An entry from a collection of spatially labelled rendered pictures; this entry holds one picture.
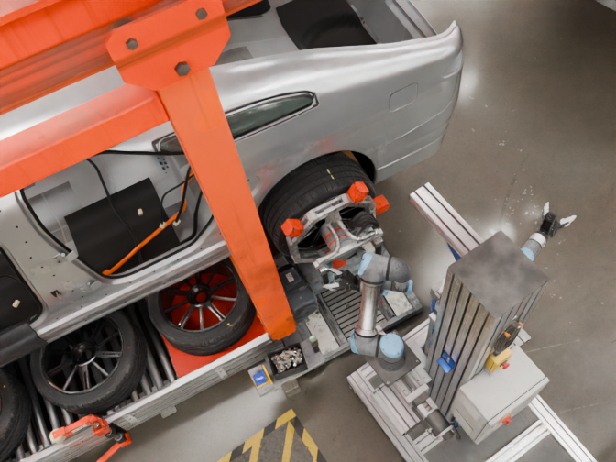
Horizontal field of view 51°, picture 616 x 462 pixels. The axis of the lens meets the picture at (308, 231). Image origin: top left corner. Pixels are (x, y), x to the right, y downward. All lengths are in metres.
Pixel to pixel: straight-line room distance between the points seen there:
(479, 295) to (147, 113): 1.25
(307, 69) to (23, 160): 1.57
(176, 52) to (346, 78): 1.59
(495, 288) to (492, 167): 2.76
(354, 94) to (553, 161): 2.26
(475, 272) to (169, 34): 1.32
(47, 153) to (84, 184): 2.23
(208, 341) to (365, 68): 1.84
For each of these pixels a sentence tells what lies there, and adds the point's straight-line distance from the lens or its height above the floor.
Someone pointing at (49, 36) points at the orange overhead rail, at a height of 3.03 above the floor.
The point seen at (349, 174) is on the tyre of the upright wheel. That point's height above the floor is 1.11.
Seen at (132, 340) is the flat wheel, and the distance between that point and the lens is 4.12.
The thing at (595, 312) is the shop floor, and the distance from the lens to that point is 4.67.
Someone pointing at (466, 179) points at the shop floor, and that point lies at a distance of 4.96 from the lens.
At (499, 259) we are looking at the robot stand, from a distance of 2.40.
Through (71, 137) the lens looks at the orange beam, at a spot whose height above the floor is 2.73.
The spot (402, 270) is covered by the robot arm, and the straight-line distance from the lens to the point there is 3.12.
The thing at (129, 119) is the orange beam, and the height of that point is 2.70.
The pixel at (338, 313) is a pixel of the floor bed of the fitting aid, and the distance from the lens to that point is 4.44.
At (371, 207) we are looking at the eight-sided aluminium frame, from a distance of 3.71.
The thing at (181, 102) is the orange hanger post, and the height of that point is 2.71.
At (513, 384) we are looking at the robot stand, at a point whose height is 1.23.
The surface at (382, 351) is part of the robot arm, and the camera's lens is 3.28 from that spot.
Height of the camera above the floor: 4.17
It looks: 62 degrees down
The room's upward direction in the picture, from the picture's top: 12 degrees counter-clockwise
